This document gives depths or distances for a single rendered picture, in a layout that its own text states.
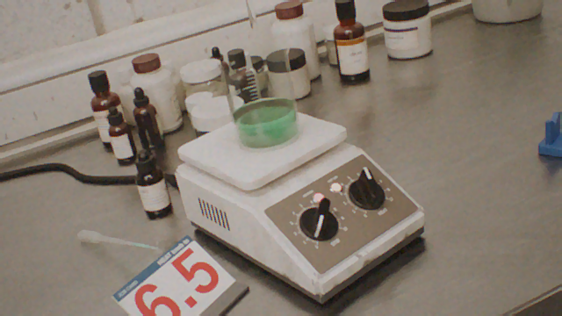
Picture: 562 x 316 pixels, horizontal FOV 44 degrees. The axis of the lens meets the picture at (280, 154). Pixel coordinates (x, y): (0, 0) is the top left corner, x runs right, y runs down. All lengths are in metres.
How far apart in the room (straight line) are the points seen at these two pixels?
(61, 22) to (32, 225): 0.33
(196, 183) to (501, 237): 0.27
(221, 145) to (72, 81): 0.39
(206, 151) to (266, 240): 0.11
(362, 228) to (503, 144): 0.24
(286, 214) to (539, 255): 0.21
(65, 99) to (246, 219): 0.47
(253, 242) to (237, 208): 0.03
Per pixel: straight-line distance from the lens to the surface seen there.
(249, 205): 0.59
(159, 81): 0.91
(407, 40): 1.03
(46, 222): 0.81
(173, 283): 0.59
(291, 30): 0.98
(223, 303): 0.59
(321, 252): 0.56
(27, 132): 1.01
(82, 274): 0.70
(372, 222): 0.59
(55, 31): 1.03
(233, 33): 1.05
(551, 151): 0.75
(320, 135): 0.63
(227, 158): 0.63
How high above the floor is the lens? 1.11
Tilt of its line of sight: 26 degrees down
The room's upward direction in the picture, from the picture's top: 11 degrees counter-clockwise
